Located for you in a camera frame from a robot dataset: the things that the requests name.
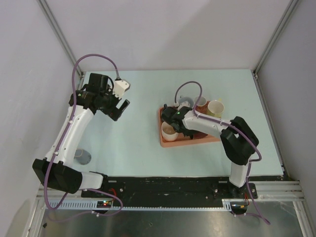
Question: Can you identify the large pink mug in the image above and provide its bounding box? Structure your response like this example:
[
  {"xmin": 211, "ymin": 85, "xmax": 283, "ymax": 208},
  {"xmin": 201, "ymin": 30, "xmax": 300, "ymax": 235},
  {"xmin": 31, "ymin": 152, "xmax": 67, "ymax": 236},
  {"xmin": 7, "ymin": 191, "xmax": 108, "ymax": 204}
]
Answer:
[{"xmin": 161, "ymin": 122, "xmax": 179, "ymax": 142}]

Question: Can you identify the orange plastic tray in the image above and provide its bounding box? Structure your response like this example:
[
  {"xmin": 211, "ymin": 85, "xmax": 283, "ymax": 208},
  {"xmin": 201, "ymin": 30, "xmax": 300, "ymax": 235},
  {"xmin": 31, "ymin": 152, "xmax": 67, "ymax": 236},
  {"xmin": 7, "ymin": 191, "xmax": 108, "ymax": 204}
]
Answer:
[{"xmin": 158, "ymin": 107, "xmax": 221, "ymax": 148}]

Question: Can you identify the grey footed cup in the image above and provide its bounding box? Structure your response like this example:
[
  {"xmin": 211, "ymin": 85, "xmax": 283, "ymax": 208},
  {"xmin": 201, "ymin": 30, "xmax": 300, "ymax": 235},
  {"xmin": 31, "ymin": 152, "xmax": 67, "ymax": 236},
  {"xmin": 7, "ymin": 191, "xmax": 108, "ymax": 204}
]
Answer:
[{"xmin": 178, "ymin": 97, "xmax": 195, "ymax": 108}]

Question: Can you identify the pink textured mug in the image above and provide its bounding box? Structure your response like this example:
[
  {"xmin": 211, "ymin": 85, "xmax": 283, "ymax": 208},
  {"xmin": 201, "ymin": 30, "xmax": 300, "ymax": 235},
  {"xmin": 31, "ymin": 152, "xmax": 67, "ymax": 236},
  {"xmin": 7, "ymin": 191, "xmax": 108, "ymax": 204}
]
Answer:
[{"xmin": 194, "ymin": 96, "xmax": 207, "ymax": 112}]

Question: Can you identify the yellow mug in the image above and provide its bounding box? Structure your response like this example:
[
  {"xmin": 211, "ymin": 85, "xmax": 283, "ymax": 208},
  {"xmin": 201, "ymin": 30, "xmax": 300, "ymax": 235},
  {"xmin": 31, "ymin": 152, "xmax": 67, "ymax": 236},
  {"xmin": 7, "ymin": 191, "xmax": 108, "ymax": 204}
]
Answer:
[{"xmin": 207, "ymin": 100, "xmax": 225, "ymax": 119}]

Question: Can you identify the grey printed mug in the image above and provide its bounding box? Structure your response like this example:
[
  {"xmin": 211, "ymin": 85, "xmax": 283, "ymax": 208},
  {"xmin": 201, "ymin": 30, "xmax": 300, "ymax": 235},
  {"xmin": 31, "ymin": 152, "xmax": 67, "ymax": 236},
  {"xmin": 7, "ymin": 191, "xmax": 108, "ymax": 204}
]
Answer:
[{"xmin": 74, "ymin": 149, "xmax": 91, "ymax": 165}]

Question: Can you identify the brown striped mug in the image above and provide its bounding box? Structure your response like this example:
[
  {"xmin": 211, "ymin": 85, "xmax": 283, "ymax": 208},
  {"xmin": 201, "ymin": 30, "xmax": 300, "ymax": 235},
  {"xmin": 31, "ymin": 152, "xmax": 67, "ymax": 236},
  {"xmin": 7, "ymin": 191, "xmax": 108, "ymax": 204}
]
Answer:
[{"xmin": 194, "ymin": 132, "xmax": 208, "ymax": 139}]

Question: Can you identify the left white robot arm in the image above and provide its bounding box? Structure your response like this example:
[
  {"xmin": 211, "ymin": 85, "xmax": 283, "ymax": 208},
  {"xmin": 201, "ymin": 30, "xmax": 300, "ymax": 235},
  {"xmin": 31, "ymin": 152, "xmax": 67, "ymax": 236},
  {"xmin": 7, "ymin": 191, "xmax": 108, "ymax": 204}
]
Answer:
[{"xmin": 32, "ymin": 73, "xmax": 130, "ymax": 197}]

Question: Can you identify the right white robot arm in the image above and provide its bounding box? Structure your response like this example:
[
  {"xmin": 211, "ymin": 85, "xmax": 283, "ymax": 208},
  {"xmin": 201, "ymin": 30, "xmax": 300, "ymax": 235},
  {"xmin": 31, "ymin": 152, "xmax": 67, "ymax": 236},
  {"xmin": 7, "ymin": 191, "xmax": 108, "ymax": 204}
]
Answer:
[{"xmin": 160, "ymin": 105, "xmax": 262, "ymax": 198}]

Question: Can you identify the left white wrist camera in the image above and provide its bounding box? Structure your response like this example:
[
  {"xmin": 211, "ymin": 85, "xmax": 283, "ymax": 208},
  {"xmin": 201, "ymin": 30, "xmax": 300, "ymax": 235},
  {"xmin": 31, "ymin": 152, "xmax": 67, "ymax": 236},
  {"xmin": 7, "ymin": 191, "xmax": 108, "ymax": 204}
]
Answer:
[{"xmin": 113, "ymin": 79, "xmax": 130, "ymax": 99}]

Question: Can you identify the left aluminium frame post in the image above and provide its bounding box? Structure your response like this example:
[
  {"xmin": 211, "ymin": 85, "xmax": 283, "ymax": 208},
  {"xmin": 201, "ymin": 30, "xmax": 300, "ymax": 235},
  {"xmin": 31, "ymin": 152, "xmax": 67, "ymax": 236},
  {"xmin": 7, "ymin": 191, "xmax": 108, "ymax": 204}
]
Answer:
[{"xmin": 37, "ymin": 0, "xmax": 77, "ymax": 66}]

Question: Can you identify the aluminium frame post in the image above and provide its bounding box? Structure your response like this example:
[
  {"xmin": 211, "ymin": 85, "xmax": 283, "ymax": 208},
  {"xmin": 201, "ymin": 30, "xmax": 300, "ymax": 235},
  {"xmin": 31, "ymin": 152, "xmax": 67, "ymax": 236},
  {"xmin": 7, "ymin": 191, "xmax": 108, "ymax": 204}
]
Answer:
[
  {"xmin": 253, "ymin": 0, "xmax": 301, "ymax": 79},
  {"xmin": 37, "ymin": 0, "xmax": 77, "ymax": 66}
]

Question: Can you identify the grey slotted cable duct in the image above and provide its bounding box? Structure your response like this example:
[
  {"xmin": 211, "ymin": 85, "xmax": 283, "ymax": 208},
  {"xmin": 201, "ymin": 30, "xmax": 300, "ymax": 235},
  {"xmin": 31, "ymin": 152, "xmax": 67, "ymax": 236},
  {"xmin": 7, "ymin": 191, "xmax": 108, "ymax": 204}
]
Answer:
[{"xmin": 58, "ymin": 199, "xmax": 249, "ymax": 211}]

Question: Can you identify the right aluminium frame post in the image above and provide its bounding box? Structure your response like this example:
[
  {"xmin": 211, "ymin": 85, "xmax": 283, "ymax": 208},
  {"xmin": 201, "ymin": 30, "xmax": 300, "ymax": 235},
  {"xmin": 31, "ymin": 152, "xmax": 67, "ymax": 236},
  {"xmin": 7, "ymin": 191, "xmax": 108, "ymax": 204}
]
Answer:
[{"xmin": 253, "ymin": 0, "xmax": 301, "ymax": 79}]

